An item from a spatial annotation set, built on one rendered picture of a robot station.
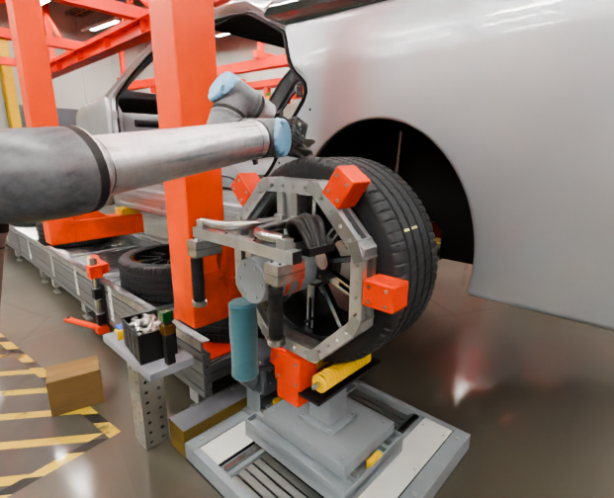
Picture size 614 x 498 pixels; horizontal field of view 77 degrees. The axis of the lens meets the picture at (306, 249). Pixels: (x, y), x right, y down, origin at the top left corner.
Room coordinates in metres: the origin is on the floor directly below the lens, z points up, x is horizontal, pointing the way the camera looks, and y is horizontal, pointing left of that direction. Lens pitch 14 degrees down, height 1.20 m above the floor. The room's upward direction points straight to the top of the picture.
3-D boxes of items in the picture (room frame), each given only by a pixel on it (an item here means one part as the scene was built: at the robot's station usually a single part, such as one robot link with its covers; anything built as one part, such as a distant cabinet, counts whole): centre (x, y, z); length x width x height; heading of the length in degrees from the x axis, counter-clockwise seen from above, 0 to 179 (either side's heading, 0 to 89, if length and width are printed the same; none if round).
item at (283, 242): (0.98, 0.05, 1.03); 0.19 x 0.18 x 0.11; 137
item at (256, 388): (1.56, 0.10, 0.26); 0.42 x 0.18 x 0.35; 137
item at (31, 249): (3.85, 2.32, 0.20); 1.00 x 0.86 x 0.39; 47
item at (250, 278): (1.08, 0.08, 0.85); 0.21 x 0.14 x 0.14; 137
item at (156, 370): (1.38, 0.63, 0.44); 0.43 x 0.17 x 0.03; 47
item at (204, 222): (1.11, 0.19, 1.03); 0.19 x 0.18 x 0.11; 137
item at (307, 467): (1.28, -0.06, 0.13); 0.50 x 0.36 x 0.10; 47
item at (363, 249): (1.14, 0.03, 0.85); 0.54 x 0.07 x 0.54; 47
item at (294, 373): (1.16, 0.01, 0.48); 0.16 x 0.12 x 0.17; 137
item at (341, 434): (1.26, -0.08, 0.32); 0.40 x 0.30 x 0.28; 47
